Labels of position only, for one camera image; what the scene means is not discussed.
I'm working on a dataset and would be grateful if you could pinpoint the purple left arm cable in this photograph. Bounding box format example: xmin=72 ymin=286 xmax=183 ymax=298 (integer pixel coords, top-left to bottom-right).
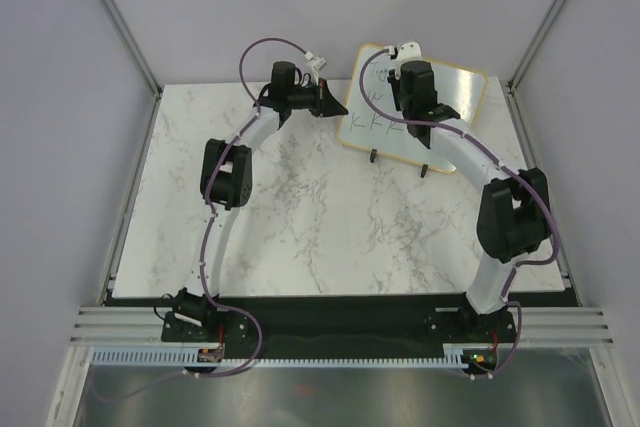
xmin=92 ymin=36 xmax=314 ymax=404

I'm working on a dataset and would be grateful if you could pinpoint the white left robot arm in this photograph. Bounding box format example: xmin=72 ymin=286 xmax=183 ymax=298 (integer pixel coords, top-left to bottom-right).
xmin=161 ymin=61 xmax=348 ymax=343

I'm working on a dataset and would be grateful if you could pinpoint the yellow framed whiteboard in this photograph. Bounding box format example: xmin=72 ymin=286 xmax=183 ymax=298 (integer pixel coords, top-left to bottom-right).
xmin=338 ymin=44 xmax=488 ymax=173

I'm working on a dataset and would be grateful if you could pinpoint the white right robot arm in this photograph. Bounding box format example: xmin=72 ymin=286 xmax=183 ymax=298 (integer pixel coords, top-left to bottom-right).
xmin=387 ymin=60 xmax=552 ymax=341

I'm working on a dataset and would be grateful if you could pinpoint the aluminium frame post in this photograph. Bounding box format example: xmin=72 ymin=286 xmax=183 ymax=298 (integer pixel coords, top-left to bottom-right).
xmin=98 ymin=0 xmax=163 ymax=99
xmin=502 ymin=0 xmax=570 ymax=95

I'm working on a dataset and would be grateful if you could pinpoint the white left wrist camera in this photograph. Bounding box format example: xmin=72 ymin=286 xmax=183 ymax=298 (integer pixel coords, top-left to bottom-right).
xmin=304 ymin=51 xmax=327 ymax=83

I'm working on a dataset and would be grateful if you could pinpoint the blue slotted cable duct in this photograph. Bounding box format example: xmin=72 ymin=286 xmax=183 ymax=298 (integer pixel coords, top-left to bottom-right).
xmin=90 ymin=345 xmax=479 ymax=369

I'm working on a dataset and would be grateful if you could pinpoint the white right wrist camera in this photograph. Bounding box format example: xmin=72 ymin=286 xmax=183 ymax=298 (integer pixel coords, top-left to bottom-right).
xmin=387 ymin=41 xmax=422 ymax=80

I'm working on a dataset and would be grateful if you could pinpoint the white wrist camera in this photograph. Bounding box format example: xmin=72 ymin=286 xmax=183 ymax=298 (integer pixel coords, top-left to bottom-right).
xmin=304 ymin=51 xmax=327 ymax=83
xmin=387 ymin=41 xmax=422 ymax=80

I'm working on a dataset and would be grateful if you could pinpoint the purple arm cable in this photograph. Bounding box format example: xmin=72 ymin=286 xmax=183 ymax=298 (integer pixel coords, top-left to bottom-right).
xmin=358 ymin=46 xmax=559 ymax=381
xmin=92 ymin=36 xmax=314 ymax=404

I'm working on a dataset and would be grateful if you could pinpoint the aluminium right frame post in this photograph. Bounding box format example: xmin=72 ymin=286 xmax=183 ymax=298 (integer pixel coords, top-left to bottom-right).
xmin=502 ymin=0 xmax=570 ymax=95

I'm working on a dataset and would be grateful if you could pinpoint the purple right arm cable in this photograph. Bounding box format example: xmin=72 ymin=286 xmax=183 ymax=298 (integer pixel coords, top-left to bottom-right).
xmin=358 ymin=46 xmax=559 ymax=381

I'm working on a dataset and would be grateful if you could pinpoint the aluminium front rail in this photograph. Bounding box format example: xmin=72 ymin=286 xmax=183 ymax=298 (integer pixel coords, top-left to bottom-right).
xmin=71 ymin=299 xmax=613 ymax=346

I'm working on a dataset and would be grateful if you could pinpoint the aluminium left frame post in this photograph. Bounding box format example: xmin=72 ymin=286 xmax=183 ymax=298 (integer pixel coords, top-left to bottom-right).
xmin=98 ymin=0 xmax=163 ymax=99

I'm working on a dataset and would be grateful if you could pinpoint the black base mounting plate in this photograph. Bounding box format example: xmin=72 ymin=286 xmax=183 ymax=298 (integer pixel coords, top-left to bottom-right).
xmin=131 ymin=290 xmax=516 ymax=361

